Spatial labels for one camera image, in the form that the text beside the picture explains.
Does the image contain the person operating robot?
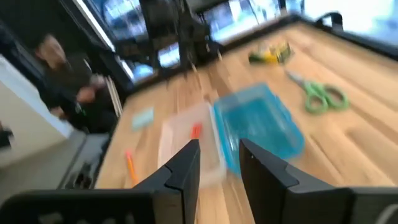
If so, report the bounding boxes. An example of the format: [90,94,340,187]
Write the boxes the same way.
[32,32,121,134]

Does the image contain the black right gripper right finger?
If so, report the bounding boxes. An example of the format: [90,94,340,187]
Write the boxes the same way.
[239,139,398,224]

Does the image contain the white metal slats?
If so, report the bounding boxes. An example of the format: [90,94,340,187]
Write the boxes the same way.
[105,74,124,119]

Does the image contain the green yellow crayon box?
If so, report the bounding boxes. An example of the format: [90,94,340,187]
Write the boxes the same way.
[248,42,295,66]

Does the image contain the clear plastic pencil case base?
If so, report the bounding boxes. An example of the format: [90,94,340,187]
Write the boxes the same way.
[157,102,228,187]

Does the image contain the teal translucent pencil case lid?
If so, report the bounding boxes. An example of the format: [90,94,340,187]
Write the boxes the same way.
[213,83,305,177]

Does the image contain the black arched table handle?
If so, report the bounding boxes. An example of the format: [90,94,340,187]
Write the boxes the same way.
[315,11,345,32]

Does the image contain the large glass window wall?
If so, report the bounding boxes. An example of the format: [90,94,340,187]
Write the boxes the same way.
[71,0,398,85]

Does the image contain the orange pencil pink eraser cap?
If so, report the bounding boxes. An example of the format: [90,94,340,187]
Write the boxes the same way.
[124,149,140,187]

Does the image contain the green handled scissors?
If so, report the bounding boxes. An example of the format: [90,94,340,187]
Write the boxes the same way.
[284,70,351,114]

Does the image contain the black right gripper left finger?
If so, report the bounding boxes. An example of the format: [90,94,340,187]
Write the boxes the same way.
[0,139,201,224]

